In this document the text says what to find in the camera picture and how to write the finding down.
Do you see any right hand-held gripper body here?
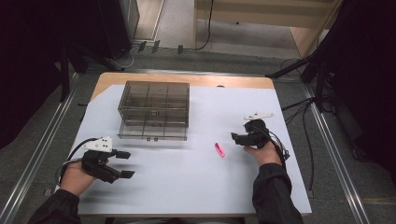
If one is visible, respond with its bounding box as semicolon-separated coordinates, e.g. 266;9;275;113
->
239;112;276;149

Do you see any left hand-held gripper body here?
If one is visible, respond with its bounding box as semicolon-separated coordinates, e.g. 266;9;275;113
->
80;135;121;185

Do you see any pink highlighter pen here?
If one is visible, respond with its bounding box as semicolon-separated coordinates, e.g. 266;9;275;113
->
214;142;226;158

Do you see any transparent brown pulled-out drawer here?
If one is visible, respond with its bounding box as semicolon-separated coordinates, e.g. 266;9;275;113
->
117;120;189;142

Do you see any transparent brown drawer box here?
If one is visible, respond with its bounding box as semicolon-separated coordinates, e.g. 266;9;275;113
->
117;80;191;129

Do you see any person's right hand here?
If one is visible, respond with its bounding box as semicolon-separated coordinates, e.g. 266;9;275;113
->
243;140;283;168

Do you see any person's left hand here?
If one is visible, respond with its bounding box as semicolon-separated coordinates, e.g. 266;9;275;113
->
59;160;98;198

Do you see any white table sheet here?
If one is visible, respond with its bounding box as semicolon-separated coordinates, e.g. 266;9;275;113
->
54;83;313;217

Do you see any black metal stand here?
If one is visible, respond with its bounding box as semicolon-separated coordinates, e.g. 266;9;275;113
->
265;46;334;114
59;43;120;103

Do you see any black curtain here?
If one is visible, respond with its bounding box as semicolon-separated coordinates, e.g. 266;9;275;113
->
317;0;396;185
0;0;104;151

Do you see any light wooden furniture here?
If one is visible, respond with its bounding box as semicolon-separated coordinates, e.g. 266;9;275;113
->
193;0;344;59

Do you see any black cabinet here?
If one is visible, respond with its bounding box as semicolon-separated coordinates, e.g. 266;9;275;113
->
98;0;140;61

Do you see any right hand-held gripper black cable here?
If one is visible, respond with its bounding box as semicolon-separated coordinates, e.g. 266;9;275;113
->
260;125;291;171

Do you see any hand-held gripper black cable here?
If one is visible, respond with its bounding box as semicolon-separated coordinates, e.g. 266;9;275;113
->
55;137;101;187
260;125;291;171

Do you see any left hand-held gripper black cable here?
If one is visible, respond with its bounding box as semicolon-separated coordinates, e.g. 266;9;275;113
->
55;137;101;187

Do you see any black floor cable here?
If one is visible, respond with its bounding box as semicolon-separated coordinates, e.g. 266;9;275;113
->
281;96;316;192

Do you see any metal floor rail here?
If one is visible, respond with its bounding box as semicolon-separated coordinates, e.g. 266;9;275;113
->
302;83;373;224
0;73;80;224

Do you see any black hanging cable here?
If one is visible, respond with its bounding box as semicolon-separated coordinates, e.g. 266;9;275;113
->
195;0;216;51

